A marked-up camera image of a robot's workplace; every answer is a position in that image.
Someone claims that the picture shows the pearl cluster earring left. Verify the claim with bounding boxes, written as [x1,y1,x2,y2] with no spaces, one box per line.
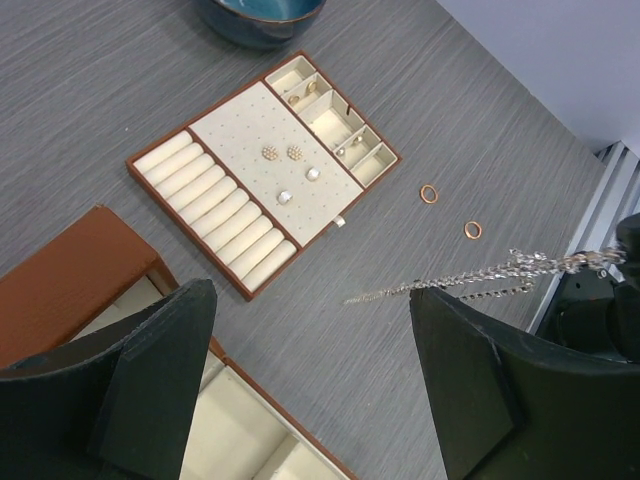
[261,145,279,161]

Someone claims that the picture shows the brown open jewelry box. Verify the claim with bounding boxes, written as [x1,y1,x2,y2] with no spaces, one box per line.
[1,206,350,479]

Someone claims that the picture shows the blue ceramic bowl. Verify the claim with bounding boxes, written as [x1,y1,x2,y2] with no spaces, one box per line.
[193,0,326,50]

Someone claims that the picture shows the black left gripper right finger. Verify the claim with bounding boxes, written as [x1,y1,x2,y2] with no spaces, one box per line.
[410,288,639,479]

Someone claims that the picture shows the pearl cluster earring right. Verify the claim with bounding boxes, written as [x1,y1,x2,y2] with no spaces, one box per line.
[287,145,304,161]

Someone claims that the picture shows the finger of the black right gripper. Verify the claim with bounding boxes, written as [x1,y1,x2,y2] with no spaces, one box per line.
[559,214,639,363]

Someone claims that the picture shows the brown jewelry tray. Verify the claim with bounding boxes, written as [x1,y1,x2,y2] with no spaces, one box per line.
[126,51,400,300]

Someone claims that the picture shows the silver stud earring lower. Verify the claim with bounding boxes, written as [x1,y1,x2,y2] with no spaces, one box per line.
[277,190,293,205]

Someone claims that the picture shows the pearl earrings in compartment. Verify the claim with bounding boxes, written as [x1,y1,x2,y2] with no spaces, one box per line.
[335,134,363,157]

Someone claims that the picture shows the pearl cluster earring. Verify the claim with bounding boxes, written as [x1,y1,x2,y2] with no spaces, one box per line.
[261,145,279,161]
[287,145,304,161]

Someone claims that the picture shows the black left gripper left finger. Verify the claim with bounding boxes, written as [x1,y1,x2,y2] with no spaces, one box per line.
[1,279,217,479]

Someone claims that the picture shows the gold earrings in compartment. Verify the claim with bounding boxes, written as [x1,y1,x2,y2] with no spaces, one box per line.
[284,80,318,111]

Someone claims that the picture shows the silver crystal necklace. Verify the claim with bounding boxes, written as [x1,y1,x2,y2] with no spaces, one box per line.
[342,247,629,307]

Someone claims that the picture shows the silver stud earring upper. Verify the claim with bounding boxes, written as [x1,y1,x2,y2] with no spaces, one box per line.
[306,167,321,182]

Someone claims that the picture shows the silver stud earring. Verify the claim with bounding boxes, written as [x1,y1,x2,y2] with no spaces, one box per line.
[306,167,321,182]
[277,190,293,205]

